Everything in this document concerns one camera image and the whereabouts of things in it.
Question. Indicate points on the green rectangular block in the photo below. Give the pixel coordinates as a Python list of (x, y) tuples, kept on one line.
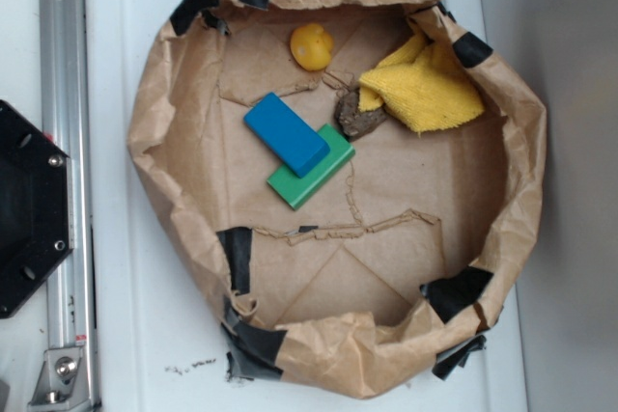
[(296, 191)]

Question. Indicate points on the blue rectangular block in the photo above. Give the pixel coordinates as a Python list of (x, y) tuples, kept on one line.
[(294, 141)]

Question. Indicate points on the brown paper bin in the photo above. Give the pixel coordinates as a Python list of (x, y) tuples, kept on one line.
[(407, 252)]

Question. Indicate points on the brown rock-like object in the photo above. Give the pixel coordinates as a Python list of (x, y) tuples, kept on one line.
[(354, 123)]

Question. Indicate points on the yellow microfiber cloth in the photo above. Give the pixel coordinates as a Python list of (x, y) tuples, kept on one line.
[(421, 85)]

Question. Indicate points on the aluminium extrusion rail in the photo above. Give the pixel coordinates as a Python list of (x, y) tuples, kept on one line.
[(71, 301)]

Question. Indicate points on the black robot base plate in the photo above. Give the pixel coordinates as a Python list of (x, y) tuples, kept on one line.
[(35, 215)]

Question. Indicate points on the metal corner bracket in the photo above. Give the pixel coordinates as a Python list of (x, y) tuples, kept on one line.
[(62, 383)]

